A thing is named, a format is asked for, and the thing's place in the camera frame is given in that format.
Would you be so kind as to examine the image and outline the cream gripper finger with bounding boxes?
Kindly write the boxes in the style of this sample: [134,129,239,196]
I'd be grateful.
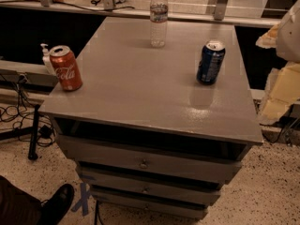
[258,62,300,121]
[255,24,278,49]

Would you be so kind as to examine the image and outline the red coke can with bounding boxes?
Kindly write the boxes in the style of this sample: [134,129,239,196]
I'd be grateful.
[50,45,83,91]

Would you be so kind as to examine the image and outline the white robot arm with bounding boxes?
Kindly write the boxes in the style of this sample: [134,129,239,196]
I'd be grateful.
[256,0,300,125]

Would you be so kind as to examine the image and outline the blue soda can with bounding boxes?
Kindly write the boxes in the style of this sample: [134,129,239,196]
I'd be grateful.
[196,40,226,84]

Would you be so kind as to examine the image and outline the metal railing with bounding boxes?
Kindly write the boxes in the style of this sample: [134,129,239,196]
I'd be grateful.
[1,0,279,27]

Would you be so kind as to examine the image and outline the clear plastic water bottle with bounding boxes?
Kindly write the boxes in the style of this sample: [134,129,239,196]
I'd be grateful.
[150,0,169,48]

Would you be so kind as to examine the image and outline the middle grey drawer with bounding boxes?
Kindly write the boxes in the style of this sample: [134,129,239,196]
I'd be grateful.
[76,166,220,205]

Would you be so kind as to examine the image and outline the grey drawer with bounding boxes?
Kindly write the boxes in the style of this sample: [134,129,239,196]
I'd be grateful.
[91,187,207,219]
[57,135,241,183]
[76,166,220,205]

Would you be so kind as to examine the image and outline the grey drawer cabinet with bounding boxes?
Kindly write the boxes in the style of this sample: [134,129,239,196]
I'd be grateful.
[38,16,264,220]

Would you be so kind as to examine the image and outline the bottom grey drawer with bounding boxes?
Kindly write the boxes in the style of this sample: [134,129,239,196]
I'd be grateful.
[91,187,207,219]

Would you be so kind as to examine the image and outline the top grey drawer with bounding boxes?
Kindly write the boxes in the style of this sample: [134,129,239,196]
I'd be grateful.
[57,135,241,183]

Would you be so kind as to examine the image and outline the white pump dispenser bottle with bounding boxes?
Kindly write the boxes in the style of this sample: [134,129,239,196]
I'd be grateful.
[40,43,55,76]

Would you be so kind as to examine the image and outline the blue tape cross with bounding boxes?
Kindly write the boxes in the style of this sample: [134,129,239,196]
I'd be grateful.
[71,183,91,217]

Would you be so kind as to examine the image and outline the black power adapter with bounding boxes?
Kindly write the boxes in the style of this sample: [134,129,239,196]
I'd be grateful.
[38,125,53,139]

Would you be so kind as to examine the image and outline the black stand leg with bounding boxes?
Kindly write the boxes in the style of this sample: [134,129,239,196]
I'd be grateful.
[0,105,39,160]

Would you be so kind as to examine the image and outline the black shoe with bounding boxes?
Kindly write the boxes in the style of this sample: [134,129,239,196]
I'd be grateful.
[37,184,74,225]

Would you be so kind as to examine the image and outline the dark trouser leg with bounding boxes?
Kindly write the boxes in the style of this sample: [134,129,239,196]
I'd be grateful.
[0,176,41,225]

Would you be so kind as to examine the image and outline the black cable tangle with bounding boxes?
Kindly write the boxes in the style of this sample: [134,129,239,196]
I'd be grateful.
[0,73,57,148]

